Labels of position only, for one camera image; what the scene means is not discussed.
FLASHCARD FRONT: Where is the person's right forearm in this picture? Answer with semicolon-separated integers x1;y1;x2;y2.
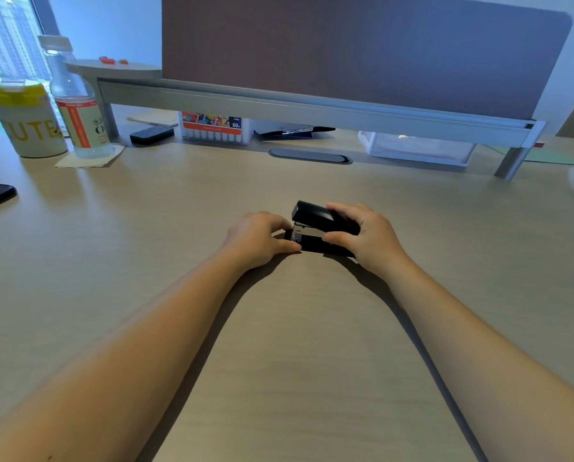
385;257;574;462

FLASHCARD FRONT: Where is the silver divider rail frame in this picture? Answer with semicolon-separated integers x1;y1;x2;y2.
97;78;549;181

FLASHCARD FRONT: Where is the beige paper sheet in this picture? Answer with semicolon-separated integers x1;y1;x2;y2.
126;109;180;128

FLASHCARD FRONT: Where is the beige paper napkin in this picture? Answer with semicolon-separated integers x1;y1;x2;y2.
54;143;125;169

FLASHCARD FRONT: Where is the round white side table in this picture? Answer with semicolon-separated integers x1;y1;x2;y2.
65;56;163;83

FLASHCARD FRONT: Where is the white cup with yellow lid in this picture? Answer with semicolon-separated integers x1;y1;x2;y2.
0;77;69;158

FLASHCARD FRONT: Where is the clear plastic water bottle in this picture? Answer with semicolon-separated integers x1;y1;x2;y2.
38;35;115;159

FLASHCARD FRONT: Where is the person's right hand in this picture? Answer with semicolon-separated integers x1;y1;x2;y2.
322;202;412;283

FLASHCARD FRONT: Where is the person's left hand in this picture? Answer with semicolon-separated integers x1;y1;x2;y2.
222;211;302;271

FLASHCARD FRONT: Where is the grey desk divider panel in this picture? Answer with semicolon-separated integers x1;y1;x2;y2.
161;0;573;122

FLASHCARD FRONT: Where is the box of coloured markers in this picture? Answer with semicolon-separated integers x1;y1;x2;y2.
178;111;250;146

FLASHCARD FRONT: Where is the clear plastic storage box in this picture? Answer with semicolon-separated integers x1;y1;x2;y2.
358;131;477;167

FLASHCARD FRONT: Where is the person's left forearm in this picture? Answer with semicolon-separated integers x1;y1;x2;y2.
0;245;249;462

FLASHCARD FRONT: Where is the grey cable grommet cover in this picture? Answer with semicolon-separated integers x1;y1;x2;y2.
268;148;353;165

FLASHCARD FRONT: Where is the black stapler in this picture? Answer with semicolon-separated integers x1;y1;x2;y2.
284;200;361;259

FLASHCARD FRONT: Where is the black rectangular case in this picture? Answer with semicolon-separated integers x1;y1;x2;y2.
129;127;175;146

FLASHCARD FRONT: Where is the black folder stack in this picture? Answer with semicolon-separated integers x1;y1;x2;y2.
254;126;336;141

